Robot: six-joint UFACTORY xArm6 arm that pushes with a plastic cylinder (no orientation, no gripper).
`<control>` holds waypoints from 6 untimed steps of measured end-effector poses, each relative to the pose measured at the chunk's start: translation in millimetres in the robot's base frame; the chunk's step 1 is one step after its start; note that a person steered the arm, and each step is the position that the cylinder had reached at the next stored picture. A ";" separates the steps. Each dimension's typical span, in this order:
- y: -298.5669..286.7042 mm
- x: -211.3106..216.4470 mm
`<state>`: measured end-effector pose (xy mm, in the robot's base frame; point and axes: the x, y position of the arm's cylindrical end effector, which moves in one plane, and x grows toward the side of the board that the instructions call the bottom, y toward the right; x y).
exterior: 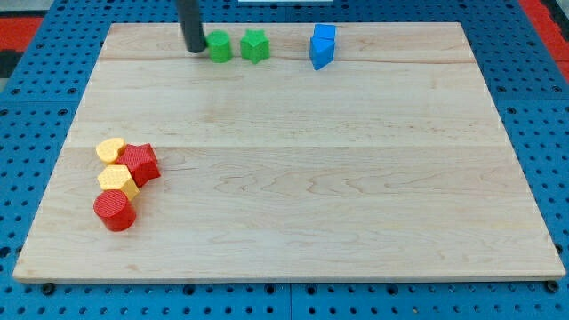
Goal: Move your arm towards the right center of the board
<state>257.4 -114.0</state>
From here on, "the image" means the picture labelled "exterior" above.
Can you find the black cylindrical robot arm tip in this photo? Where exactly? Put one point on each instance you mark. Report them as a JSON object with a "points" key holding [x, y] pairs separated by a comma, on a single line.
{"points": [[191, 25]]}

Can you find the wooden board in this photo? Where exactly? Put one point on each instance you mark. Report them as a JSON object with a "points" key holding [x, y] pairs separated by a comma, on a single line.
{"points": [[391, 164]]}

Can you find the blue triangle block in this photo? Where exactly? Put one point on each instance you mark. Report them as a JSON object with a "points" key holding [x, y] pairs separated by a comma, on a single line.
{"points": [[321, 52]]}

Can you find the green star block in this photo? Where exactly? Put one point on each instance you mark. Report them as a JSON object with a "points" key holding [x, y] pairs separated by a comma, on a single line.
{"points": [[255, 46]]}

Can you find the green cylinder block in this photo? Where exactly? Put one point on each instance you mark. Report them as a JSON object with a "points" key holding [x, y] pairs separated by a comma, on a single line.
{"points": [[219, 46]]}

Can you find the blue cube block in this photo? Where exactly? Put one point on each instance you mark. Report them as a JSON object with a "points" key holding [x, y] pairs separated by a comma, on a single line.
{"points": [[325, 31]]}

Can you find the red star block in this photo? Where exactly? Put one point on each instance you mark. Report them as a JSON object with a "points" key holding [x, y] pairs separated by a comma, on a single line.
{"points": [[141, 163]]}

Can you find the yellow pentagon block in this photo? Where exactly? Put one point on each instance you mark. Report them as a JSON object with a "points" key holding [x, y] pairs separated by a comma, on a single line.
{"points": [[117, 176]]}

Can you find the red cylinder block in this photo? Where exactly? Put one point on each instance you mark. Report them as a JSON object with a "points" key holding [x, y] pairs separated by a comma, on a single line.
{"points": [[115, 210]]}

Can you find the yellow heart block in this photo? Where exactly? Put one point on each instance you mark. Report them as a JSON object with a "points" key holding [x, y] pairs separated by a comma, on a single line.
{"points": [[109, 150]]}

